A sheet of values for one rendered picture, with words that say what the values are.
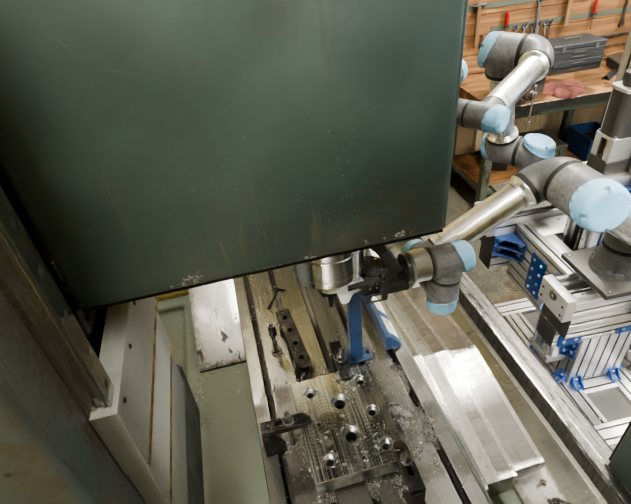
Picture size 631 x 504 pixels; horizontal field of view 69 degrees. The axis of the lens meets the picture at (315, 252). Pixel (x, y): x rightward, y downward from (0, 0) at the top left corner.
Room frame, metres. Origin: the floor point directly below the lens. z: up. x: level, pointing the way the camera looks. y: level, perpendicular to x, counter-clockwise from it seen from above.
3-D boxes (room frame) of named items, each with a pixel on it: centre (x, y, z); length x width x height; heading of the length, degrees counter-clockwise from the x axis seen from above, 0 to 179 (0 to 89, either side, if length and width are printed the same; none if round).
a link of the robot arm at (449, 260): (0.83, -0.31, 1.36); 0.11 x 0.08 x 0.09; 100
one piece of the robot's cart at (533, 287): (1.32, -0.84, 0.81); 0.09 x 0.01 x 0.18; 7
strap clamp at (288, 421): (0.68, 0.12, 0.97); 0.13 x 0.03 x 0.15; 100
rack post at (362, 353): (0.95, -0.09, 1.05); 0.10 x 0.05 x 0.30; 100
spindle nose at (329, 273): (0.77, -0.02, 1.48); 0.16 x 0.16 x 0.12
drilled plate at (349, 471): (0.69, -0.03, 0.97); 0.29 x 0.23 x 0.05; 10
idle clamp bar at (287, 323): (1.01, 0.10, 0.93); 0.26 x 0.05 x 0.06; 15
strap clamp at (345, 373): (0.87, -0.04, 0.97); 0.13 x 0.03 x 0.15; 10
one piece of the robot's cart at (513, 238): (1.45, -0.79, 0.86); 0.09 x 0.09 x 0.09; 7
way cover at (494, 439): (1.04, -0.38, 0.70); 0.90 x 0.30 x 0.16; 10
